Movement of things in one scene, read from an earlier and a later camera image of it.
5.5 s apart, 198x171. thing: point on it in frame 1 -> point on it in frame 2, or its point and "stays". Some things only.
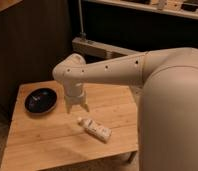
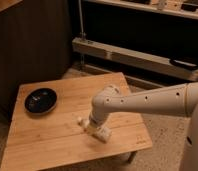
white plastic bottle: x=101 y=133 stays
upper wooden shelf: x=194 y=9 stays
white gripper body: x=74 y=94 -> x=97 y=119
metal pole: x=82 y=33 stays
